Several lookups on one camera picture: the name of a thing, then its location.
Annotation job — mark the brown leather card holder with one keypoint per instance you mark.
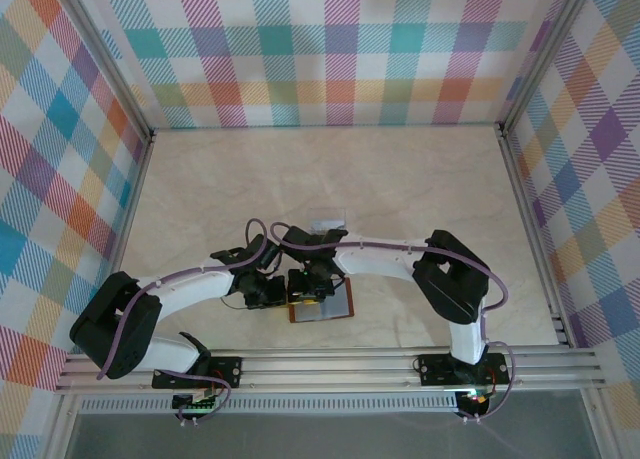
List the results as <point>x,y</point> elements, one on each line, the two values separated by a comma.
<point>345,304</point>

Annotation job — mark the white credit card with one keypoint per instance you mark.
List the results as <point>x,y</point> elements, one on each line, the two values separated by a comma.
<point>330,225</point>

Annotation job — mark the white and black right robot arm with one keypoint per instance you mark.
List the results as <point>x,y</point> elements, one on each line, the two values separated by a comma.
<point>380,261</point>

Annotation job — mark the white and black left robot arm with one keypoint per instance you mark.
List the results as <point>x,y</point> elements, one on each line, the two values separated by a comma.
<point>195,286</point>

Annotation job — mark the aluminium frame rail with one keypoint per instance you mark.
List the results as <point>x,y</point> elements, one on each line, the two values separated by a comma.
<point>325,369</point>

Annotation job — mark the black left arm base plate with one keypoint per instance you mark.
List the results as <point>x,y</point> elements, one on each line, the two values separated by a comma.
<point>227,371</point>

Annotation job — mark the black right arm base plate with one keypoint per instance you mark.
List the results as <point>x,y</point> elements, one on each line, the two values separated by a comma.
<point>435,369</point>

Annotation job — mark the aluminium side rail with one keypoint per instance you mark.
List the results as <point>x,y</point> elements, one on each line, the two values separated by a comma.
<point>532,229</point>
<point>131,204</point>

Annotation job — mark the aluminium frame leg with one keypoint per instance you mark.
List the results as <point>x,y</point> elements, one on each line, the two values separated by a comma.
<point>600,429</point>
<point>59,429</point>

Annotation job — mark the aluminium frame post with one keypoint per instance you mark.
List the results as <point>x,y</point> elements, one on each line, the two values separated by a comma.
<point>107,54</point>
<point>546,54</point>

